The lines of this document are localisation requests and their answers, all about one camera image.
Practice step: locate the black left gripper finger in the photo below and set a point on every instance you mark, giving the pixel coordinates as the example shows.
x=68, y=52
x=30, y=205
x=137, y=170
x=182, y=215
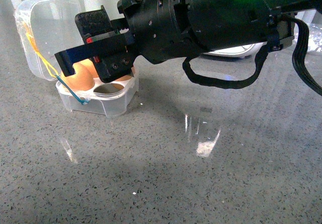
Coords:
x=112, y=56

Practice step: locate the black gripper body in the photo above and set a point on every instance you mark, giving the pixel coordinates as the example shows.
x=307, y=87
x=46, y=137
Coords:
x=159, y=30

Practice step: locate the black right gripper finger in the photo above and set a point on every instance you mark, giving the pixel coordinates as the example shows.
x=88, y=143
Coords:
x=98, y=24

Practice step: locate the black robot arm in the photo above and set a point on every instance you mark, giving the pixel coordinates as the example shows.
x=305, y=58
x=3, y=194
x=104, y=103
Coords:
x=240, y=22

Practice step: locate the brown egg in box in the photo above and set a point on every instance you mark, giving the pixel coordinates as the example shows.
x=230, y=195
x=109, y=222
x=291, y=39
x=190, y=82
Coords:
x=82, y=79

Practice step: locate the clear plastic egg box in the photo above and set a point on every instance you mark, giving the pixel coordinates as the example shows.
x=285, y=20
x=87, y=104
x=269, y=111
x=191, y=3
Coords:
x=47, y=27

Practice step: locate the cream electric cooker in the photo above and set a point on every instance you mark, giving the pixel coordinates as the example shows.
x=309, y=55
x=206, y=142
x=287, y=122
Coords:
x=237, y=52

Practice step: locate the clear plastic bag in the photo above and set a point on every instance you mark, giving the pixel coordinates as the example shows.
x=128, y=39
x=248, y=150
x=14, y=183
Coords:
x=314, y=41

